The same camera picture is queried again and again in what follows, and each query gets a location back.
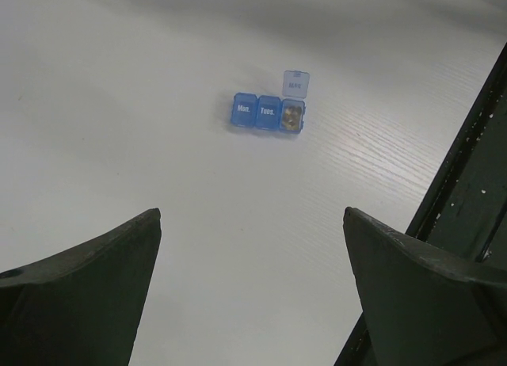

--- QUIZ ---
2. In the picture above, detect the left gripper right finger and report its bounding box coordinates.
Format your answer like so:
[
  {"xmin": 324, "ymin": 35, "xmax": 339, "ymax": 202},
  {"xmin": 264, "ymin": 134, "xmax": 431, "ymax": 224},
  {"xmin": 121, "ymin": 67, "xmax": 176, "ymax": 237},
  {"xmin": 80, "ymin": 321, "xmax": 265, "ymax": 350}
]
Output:
[{"xmin": 343, "ymin": 208, "xmax": 506, "ymax": 365}]

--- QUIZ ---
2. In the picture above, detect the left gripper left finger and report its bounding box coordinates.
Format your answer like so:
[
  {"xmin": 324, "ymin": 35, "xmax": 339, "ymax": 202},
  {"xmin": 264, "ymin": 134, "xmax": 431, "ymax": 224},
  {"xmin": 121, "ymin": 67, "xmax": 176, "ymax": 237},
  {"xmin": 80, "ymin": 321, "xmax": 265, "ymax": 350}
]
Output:
[{"xmin": 1, "ymin": 208, "xmax": 162, "ymax": 365}]

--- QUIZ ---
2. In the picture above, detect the blue pill organizer box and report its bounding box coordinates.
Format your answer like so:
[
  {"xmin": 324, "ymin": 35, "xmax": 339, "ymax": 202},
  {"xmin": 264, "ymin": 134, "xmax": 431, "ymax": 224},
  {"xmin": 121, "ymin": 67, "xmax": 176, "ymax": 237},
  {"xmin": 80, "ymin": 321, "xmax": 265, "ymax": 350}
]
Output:
[{"xmin": 231, "ymin": 71, "xmax": 311, "ymax": 134}]

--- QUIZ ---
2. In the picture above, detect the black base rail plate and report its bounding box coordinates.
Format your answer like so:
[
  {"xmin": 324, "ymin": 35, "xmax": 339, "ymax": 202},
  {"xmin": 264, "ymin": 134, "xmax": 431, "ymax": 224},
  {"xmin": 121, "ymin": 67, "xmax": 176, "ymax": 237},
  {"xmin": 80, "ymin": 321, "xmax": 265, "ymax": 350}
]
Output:
[{"xmin": 337, "ymin": 54, "xmax": 506, "ymax": 365}]

